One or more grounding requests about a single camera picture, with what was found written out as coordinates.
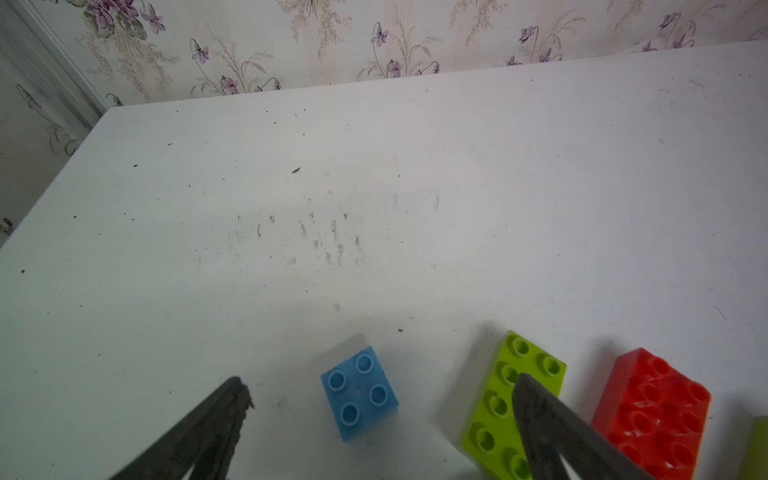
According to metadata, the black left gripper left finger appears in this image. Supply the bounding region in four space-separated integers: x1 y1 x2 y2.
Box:
113 376 253 480

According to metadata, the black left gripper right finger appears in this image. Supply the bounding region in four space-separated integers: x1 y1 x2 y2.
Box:
512 373 650 479

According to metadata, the lime green long lego brick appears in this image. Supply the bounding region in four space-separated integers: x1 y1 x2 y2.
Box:
458 331 567 479

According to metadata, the red long lego brick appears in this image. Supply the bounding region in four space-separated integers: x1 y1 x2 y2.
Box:
591 348 711 479

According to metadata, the blue square lego brick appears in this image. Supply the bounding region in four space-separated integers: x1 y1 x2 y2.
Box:
321 346 399 442

